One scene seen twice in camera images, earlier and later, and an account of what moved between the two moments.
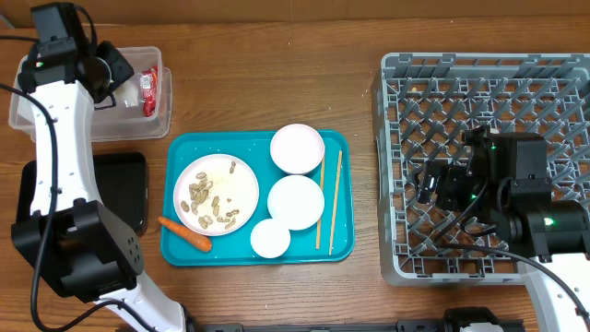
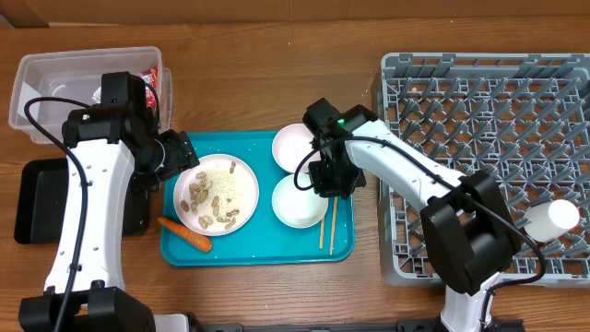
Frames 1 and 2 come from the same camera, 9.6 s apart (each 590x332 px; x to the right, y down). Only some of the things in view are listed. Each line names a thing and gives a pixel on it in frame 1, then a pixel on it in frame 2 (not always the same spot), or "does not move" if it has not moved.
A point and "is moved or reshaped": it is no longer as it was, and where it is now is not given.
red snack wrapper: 148,88 does not move
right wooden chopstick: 336,202 does not move
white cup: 270,238 is moved or reshaped
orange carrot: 201,243 does not move
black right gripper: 450,180 -> 332,187
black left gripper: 107,50 -> 182,153
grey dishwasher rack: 422,105 does not move
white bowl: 297,201 does not move
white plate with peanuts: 216,195 does not move
